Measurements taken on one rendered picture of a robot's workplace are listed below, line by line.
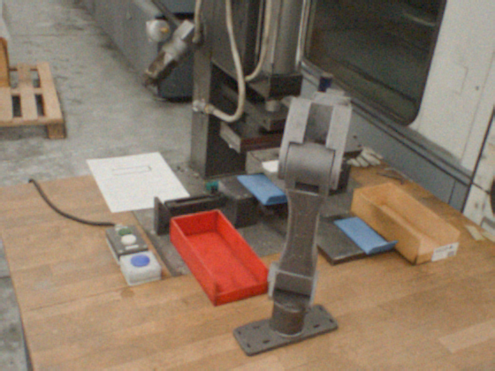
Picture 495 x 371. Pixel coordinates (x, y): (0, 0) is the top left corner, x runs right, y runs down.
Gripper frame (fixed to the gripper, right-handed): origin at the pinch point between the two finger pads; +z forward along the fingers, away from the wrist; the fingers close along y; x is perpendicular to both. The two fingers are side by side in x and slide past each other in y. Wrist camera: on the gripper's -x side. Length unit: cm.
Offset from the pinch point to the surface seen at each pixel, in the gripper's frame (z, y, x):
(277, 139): -2.0, 10.4, 0.4
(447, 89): 2, 24, -63
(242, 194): 11.0, 4.2, 7.0
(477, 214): 9, -12, -57
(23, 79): 259, 253, 17
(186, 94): 240, 216, -98
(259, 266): 3.1, -16.9, 13.3
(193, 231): 16.7, -0.7, 19.6
